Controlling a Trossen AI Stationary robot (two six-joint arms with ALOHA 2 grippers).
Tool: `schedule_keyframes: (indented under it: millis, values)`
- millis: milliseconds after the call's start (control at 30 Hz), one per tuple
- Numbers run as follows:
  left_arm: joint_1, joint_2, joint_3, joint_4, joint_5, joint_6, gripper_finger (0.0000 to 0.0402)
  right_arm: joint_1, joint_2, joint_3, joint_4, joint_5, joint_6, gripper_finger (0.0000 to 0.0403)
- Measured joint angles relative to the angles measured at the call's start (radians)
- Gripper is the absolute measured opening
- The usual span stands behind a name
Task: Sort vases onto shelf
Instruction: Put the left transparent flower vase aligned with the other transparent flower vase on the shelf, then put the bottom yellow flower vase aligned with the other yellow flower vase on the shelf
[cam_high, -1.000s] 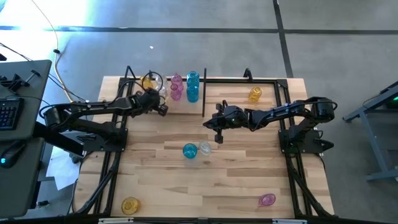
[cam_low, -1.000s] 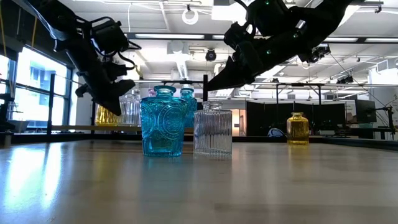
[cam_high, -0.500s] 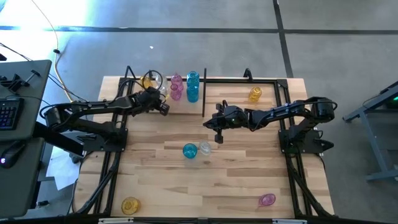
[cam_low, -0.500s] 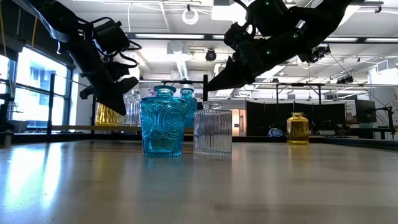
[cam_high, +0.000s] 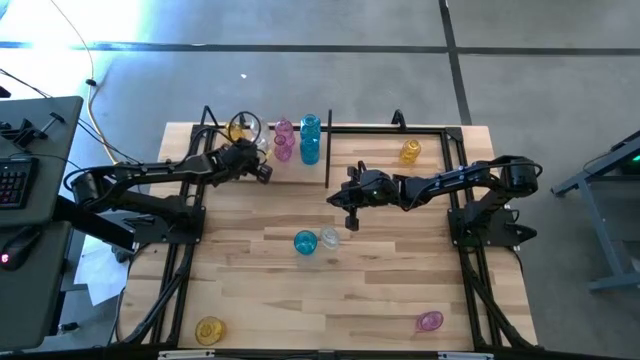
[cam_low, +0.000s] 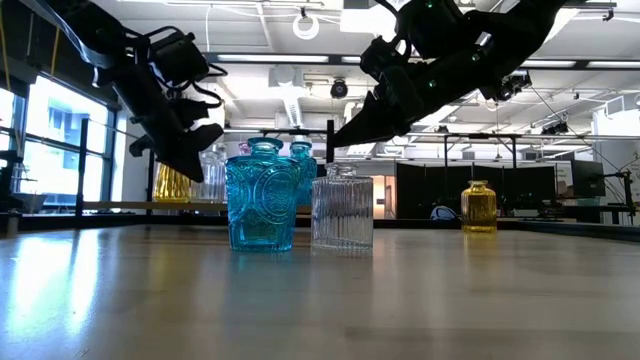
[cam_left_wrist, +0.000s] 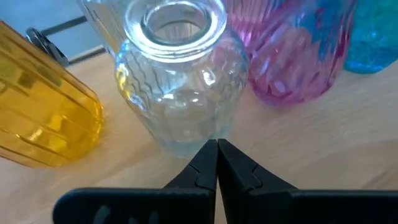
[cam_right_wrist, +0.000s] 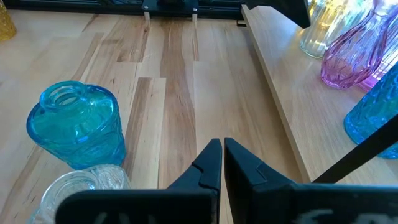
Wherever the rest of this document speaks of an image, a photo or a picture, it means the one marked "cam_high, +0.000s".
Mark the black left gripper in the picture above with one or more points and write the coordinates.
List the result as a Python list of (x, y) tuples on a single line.
[(240, 157)]

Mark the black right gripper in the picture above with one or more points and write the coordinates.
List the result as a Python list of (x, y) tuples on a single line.
[(377, 187)]

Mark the yellow ribbed glass vase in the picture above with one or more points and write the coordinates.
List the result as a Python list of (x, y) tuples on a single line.
[(234, 131), (210, 330)]

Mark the pink glass vase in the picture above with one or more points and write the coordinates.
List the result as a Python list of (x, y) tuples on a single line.
[(286, 127), (282, 150), (430, 321)]

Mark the teal embossed glass vase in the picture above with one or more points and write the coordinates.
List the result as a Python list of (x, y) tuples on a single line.
[(305, 243)]

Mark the teal square glass vase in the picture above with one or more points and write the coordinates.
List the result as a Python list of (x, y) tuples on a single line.
[(310, 125)]

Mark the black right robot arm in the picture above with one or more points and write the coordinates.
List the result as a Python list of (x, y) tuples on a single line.
[(450, 182)]

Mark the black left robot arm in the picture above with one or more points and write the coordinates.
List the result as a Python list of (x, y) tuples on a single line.
[(150, 172)]

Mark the yellow glass bottle vase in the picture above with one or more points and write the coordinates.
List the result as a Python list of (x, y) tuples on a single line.
[(410, 152)]

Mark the grey caster wheel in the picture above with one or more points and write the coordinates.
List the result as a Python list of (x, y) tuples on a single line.
[(120, 255)]

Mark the white paper sheet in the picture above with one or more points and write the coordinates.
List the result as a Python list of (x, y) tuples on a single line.
[(100, 272)]

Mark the dark grey desk top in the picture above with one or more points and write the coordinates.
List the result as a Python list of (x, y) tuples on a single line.
[(55, 150), (30, 310)]

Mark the black desk clamp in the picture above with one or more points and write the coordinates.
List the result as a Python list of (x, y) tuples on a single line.
[(25, 134)]

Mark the black computer keyboard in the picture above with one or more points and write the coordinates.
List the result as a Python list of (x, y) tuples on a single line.
[(15, 182)]

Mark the black computer mouse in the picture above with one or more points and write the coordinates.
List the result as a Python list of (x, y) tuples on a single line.
[(17, 247)]

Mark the small black floor object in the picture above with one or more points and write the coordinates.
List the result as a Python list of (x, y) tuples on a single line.
[(70, 327)]

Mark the grey metal cart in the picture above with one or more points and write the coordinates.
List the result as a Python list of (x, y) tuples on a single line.
[(627, 152)]

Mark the black shelf divider post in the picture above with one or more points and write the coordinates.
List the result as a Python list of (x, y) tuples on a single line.
[(328, 150)]

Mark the black metal table frame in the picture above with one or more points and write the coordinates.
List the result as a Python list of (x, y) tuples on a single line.
[(375, 129)]

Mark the silver edge bracket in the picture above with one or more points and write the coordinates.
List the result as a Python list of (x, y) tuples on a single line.
[(186, 354), (465, 356)]

